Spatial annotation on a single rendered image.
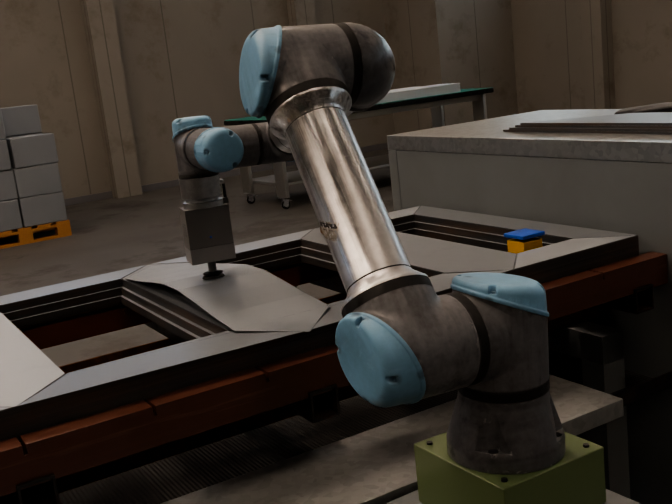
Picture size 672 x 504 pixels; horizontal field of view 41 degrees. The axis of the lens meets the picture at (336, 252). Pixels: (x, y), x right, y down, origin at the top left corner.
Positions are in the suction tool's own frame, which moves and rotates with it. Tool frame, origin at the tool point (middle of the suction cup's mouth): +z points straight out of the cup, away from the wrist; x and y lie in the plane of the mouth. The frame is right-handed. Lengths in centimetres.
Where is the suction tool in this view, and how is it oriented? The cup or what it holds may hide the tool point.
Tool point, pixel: (214, 282)
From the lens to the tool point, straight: 173.0
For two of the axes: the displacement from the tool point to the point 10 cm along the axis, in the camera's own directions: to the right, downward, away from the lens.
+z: 1.1, 9.7, 2.0
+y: -9.4, 1.7, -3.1
